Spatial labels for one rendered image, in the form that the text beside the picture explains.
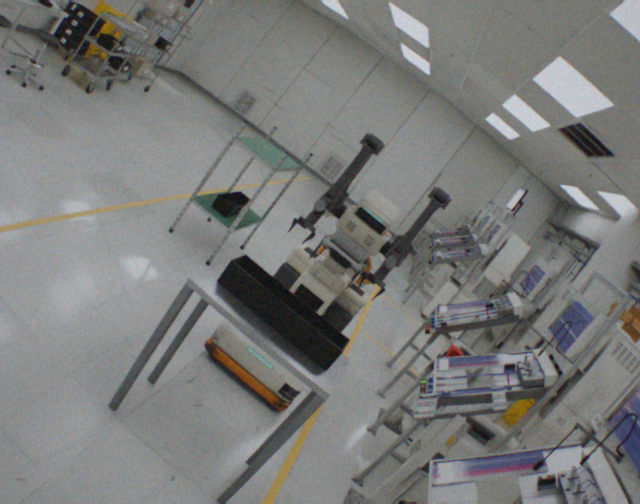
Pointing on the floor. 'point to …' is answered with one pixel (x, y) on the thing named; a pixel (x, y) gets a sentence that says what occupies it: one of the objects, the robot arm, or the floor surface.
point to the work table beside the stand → (289, 355)
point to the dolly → (77, 29)
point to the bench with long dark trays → (19, 20)
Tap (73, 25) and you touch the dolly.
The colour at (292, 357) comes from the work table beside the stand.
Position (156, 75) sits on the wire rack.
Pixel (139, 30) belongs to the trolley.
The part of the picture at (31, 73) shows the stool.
